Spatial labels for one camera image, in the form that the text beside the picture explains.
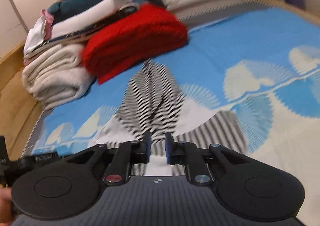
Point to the pink cloth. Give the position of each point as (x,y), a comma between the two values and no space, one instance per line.
(48,20)

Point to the white folded sheet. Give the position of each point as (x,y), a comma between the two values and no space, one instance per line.
(95,11)

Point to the red folded blanket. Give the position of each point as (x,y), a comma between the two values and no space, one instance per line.
(135,38)

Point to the navy trimmed folded cloth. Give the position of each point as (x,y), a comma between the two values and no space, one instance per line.
(75,35)

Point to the white small garment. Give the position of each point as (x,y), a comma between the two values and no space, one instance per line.
(35,36)

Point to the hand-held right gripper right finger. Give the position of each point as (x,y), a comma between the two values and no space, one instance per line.
(168,150)

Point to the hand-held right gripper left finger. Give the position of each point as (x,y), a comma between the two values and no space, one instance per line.
(147,147)

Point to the black white striped garment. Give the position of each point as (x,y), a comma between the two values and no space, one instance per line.
(150,96)

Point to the blue white printed blanket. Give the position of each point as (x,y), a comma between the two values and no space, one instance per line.
(225,48)

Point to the person's left hand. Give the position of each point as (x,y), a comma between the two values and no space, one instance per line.
(5,201)

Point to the white fluffy folded blanket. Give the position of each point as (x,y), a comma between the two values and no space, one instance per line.
(55,76)

